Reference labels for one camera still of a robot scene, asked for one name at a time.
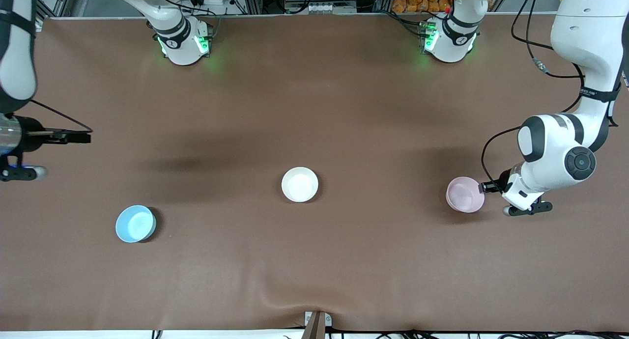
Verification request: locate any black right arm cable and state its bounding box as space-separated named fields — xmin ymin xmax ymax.
xmin=29 ymin=100 xmax=94 ymax=133

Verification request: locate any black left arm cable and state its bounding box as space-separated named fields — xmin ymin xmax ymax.
xmin=481 ymin=0 xmax=621 ymax=185

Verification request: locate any aluminium frame profile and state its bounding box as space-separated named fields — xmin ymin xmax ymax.
xmin=35 ymin=0 xmax=67 ymax=19

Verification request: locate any silver metal clamp bracket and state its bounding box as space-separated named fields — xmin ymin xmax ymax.
xmin=304 ymin=311 xmax=333 ymax=328

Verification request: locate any brown table cloth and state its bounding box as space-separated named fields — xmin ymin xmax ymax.
xmin=0 ymin=12 xmax=629 ymax=333

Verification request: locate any white bowl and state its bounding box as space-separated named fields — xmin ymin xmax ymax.
xmin=281 ymin=167 xmax=319 ymax=203

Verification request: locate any pink bowl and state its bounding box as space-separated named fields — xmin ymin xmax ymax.
xmin=446 ymin=176 xmax=486 ymax=214

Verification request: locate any light blue bowl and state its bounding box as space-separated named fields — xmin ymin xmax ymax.
xmin=115 ymin=205 xmax=157 ymax=243

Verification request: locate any brown wooden bar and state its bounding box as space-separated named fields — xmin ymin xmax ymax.
xmin=302 ymin=312 xmax=327 ymax=339

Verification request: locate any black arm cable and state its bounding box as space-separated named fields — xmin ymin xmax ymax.
xmin=481 ymin=0 xmax=621 ymax=185
xmin=29 ymin=100 xmax=94 ymax=133

